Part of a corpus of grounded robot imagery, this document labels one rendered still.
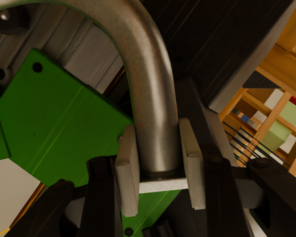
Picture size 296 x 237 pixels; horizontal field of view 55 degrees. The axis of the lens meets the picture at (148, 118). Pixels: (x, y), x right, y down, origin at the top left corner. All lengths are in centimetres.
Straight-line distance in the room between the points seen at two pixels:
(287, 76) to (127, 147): 93
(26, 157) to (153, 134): 19
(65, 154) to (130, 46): 17
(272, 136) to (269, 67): 251
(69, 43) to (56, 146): 11
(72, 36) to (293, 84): 85
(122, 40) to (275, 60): 91
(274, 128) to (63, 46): 332
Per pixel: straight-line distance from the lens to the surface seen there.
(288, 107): 385
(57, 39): 33
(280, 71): 106
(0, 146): 34
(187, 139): 16
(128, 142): 17
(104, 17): 18
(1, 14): 32
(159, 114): 18
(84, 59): 74
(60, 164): 32
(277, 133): 354
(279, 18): 36
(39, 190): 49
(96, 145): 30
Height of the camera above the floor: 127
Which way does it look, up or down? 13 degrees down
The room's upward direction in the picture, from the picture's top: 129 degrees clockwise
